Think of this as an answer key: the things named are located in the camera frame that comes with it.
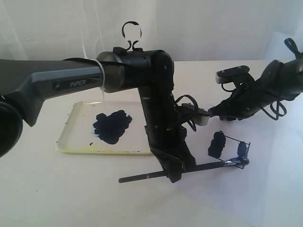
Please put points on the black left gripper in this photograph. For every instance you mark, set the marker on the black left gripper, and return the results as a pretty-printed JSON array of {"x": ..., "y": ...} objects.
[{"x": 171, "y": 150}]

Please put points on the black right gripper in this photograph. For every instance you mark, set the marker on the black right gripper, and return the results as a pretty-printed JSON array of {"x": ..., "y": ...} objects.
[{"x": 240, "y": 105}]

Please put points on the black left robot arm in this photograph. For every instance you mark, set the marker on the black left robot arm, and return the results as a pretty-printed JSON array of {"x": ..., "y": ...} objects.
[{"x": 25, "y": 85}]

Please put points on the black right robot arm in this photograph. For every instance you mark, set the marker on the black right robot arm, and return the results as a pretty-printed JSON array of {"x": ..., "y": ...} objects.
[{"x": 278, "y": 82}]

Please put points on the white paint tray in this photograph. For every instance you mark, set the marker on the white paint tray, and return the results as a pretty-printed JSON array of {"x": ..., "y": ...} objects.
[{"x": 79, "y": 135}]

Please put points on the white paper with square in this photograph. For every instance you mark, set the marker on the white paper with square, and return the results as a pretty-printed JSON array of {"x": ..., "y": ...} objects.
[{"x": 267, "y": 193}]

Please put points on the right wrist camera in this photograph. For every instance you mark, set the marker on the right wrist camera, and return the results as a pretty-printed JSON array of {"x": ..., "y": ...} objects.
[{"x": 228, "y": 75}]

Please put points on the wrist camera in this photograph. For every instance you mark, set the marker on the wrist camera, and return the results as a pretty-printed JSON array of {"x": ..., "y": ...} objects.
[
  {"x": 198, "y": 115},
  {"x": 228, "y": 75}
]

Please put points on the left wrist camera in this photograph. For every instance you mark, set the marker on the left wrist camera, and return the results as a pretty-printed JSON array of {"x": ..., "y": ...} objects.
[{"x": 198, "y": 115}]

